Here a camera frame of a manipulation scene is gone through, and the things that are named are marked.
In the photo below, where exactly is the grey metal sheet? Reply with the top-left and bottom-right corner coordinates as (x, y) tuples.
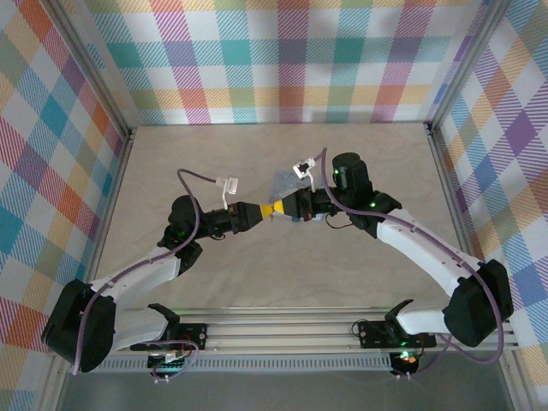
(55, 370), (515, 411)

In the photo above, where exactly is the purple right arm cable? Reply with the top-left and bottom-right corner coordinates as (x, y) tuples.
(314, 147), (505, 380)

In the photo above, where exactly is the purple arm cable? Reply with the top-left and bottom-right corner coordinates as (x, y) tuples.
(314, 147), (505, 380)
(73, 169), (219, 383)

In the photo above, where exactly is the aluminium side rail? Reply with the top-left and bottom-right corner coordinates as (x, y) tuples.
(72, 126), (137, 322)
(426, 122), (493, 316)

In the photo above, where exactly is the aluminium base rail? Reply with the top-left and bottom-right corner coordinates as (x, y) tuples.
(46, 306), (521, 355)

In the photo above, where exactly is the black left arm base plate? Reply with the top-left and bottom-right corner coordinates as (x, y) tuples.
(129, 323), (210, 353)

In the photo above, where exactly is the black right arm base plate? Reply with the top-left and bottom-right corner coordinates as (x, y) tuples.
(358, 319), (437, 348)

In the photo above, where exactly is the grey slotted cable duct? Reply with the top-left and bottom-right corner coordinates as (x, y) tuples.
(98, 357), (393, 372)

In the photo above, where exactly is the aluminium frame post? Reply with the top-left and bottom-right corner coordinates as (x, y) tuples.
(50, 0), (137, 142)
(426, 0), (513, 132)

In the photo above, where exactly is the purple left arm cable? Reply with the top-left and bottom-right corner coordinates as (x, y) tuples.
(73, 169), (219, 383)

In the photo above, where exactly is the aluminium frame leg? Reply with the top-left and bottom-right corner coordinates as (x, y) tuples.
(40, 370), (72, 411)
(498, 348), (530, 411)

